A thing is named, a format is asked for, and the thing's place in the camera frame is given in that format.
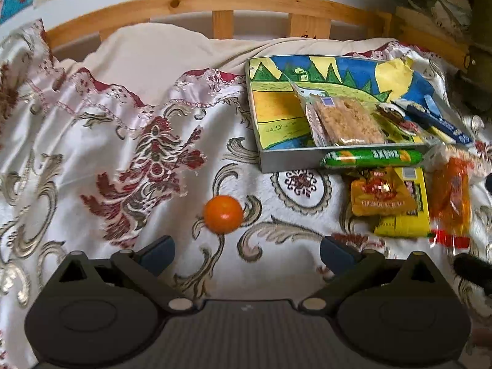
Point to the floral printed blanket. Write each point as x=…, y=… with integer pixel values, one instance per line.
x=115, y=142

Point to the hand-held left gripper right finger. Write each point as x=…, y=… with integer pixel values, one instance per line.
x=338, y=255

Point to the beige pillow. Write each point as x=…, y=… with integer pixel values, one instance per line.
x=153, y=57

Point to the yellow green candy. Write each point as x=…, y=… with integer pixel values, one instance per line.
x=407, y=134

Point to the orange clear snack packet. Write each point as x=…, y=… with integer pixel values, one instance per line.
x=449, y=196

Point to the wooden bed headboard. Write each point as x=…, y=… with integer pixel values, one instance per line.
x=192, y=5

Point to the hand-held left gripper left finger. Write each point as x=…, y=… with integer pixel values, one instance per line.
x=157, y=255

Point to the large rice cake bar packet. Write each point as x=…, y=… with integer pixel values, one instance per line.
x=349, y=121

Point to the olive green bag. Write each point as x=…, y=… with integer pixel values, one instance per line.
x=482, y=27

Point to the grey crumpled cloth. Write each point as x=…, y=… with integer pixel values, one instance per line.
x=430, y=0

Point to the metal tray with painted liner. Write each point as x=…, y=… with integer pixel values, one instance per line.
x=280, y=111

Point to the blue snack packet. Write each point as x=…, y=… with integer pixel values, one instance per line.
x=434, y=123

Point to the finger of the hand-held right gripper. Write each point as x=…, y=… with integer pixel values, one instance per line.
x=489, y=183
x=474, y=273

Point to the small rice cake bar packet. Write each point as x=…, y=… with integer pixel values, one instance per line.
x=436, y=155

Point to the golden foil candy packet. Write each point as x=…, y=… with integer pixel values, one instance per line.
x=380, y=196

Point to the yellow snack packet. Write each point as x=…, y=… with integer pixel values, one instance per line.
x=407, y=225

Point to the orange tangerine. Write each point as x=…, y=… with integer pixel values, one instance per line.
x=223, y=214

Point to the green sausage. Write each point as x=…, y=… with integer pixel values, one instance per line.
x=369, y=158

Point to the red candy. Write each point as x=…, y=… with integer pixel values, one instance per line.
x=390, y=115

